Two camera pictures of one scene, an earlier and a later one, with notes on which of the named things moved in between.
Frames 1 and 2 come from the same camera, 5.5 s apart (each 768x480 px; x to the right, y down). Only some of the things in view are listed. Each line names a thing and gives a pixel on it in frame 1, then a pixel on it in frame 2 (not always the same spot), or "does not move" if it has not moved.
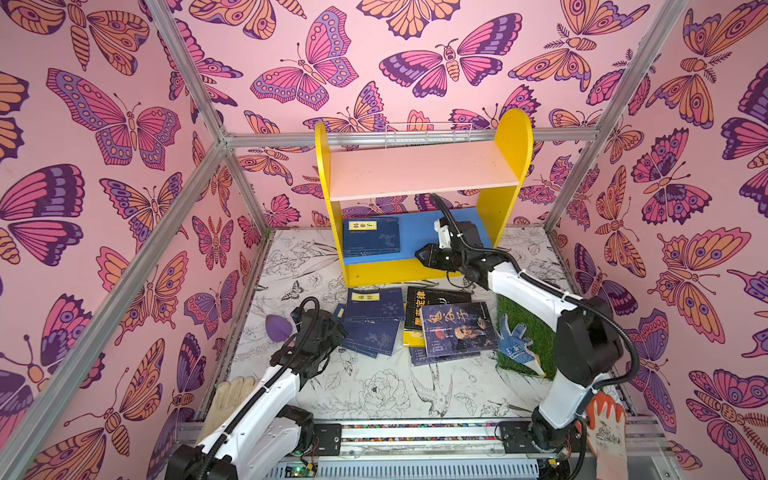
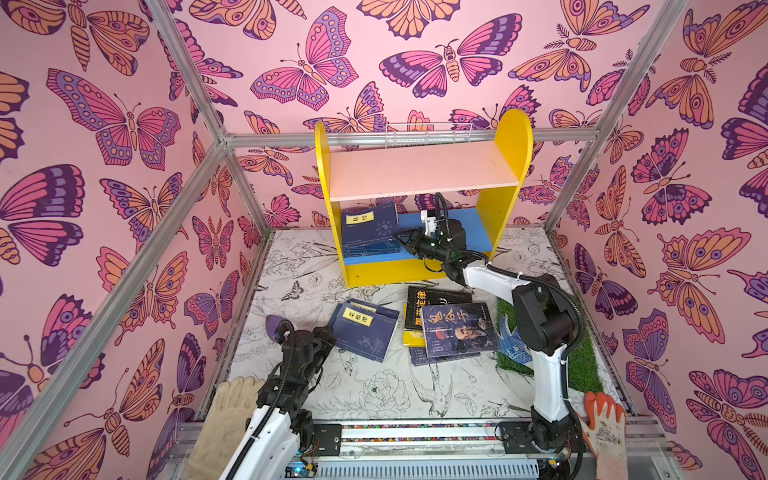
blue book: [371, 336] does not move
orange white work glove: [606, 436] does not move
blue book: [378, 302] -> [370, 223]
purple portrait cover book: [457, 328] does not move
